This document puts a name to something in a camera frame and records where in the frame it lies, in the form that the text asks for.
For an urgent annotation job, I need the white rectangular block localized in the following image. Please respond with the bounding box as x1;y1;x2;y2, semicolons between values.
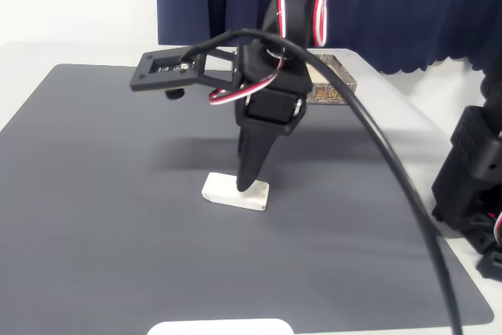
201;172;271;213

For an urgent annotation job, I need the bark print cardboard box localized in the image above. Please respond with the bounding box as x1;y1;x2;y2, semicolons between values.
305;52;358;107

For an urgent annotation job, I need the grey textured desk mat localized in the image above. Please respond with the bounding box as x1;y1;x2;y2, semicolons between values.
0;63;495;335

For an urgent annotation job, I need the navy blue curtain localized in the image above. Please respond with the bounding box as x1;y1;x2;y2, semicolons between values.
155;0;502;76

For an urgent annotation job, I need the white rounded device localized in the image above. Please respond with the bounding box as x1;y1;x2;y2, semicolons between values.
147;318;295;335

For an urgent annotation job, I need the red white servo wire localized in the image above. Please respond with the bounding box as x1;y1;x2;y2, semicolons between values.
207;50;287;107
492;209;502;246
313;0;350;48

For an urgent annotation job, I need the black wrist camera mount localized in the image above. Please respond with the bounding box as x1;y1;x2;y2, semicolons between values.
129;46;240;100

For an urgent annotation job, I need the black camera cable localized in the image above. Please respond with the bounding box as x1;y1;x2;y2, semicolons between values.
180;28;466;335

